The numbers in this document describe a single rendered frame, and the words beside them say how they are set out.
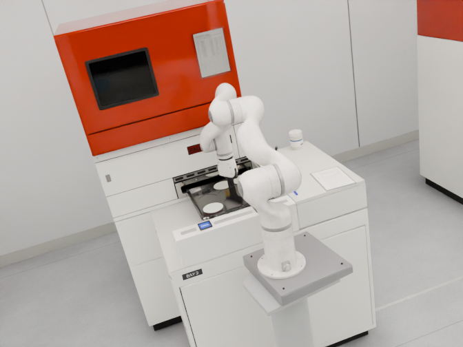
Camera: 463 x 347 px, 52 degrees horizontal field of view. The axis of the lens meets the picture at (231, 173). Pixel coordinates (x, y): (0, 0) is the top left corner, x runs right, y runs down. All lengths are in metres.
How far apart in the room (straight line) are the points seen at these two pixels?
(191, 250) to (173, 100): 0.78
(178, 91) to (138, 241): 0.87
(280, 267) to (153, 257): 1.11
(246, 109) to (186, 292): 0.85
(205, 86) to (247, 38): 1.70
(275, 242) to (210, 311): 0.61
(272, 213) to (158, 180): 1.00
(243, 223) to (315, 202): 0.34
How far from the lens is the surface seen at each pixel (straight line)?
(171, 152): 2.56
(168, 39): 2.38
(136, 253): 2.77
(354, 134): 4.74
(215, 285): 2.21
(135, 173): 2.57
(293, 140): 2.65
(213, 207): 2.36
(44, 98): 3.97
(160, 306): 2.99
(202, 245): 2.09
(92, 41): 2.35
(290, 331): 2.05
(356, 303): 2.61
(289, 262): 1.87
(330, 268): 1.90
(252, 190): 1.68
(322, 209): 2.22
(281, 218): 1.76
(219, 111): 1.93
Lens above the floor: 2.00
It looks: 24 degrees down
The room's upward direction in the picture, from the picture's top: 11 degrees counter-clockwise
